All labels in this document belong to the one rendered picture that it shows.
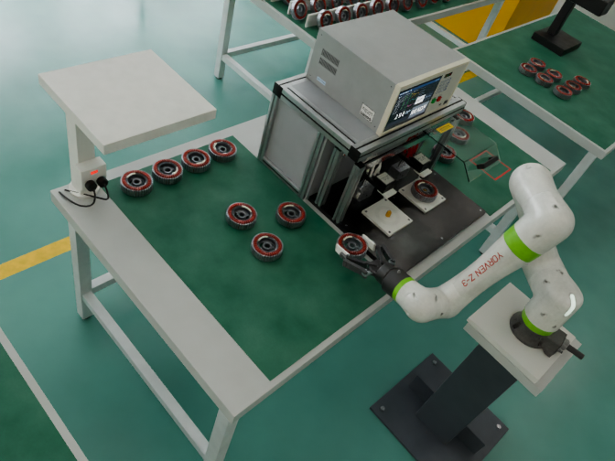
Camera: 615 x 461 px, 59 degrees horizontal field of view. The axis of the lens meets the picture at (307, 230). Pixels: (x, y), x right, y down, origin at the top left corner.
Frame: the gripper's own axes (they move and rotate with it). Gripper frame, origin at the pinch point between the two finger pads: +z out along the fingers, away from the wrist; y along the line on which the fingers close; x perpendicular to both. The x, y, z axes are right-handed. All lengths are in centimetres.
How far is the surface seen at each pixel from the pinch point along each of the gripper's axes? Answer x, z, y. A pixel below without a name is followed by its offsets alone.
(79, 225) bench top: 6, 47, -79
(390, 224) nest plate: -4.7, 7.6, 25.3
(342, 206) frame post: 5.8, 14.8, 5.9
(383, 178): 11.7, 15.7, 25.1
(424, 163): 11, 18, 49
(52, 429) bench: -8, -14, -106
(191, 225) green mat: 2, 35, -45
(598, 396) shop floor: -107, -61, 130
